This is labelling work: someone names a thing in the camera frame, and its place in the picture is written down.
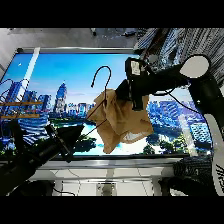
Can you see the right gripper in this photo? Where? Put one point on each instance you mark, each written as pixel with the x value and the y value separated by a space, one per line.
pixel 139 93

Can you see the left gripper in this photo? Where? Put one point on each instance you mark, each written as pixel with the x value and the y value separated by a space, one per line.
pixel 68 138

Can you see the black clothes hanger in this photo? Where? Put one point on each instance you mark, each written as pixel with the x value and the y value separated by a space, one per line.
pixel 106 87

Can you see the tan garment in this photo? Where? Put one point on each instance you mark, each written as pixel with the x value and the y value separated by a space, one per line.
pixel 123 123

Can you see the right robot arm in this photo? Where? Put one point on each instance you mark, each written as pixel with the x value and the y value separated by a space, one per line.
pixel 206 93

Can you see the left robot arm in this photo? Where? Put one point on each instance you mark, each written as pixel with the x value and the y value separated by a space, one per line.
pixel 20 166

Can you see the brown clothes hanger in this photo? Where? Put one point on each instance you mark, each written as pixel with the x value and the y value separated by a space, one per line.
pixel 20 103
pixel 20 116

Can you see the heap of clothes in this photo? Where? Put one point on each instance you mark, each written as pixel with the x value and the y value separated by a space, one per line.
pixel 173 43

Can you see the striped garment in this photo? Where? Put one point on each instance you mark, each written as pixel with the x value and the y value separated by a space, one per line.
pixel 193 168

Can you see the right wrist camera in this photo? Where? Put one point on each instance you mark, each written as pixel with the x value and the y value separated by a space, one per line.
pixel 135 68

